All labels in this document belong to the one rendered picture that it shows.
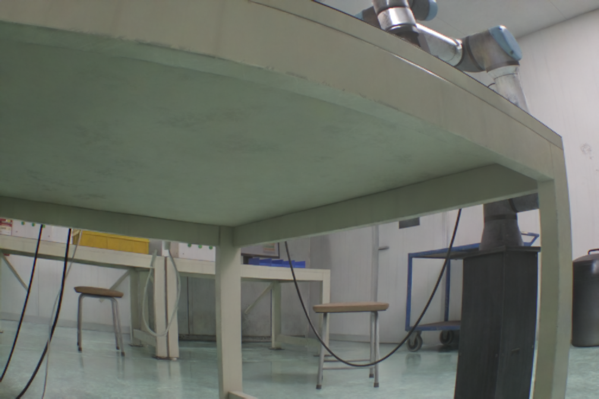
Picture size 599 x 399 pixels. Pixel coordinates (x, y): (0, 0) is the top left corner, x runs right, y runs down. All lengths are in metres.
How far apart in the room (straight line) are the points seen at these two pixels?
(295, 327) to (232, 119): 5.04
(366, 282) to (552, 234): 4.80
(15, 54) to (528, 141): 0.69
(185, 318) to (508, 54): 4.28
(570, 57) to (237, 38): 4.06
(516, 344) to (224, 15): 1.18
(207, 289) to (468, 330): 3.99
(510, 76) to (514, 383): 0.87
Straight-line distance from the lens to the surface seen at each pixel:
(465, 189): 0.96
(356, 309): 2.48
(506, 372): 1.35
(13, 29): 0.36
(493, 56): 1.35
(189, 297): 5.02
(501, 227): 1.37
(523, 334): 1.39
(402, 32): 0.97
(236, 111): 0.66
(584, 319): 3.41
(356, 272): 5.64
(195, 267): 3.53
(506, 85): 1.35
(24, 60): 0.55
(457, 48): 1.38
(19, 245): 3.24
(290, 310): 5.62
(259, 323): 5.41
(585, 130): 4.09
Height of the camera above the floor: 0.49
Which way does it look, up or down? 11 degrees up
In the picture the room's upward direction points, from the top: 1 degrees clockwise
